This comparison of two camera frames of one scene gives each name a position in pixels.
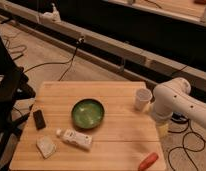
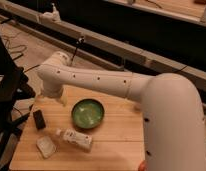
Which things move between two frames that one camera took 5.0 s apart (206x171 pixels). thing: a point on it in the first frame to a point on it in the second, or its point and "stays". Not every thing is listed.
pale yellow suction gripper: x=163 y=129 to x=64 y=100
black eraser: x=39 y=119 stays
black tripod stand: x=12 y=87 stays
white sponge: x=46 y=146 stays
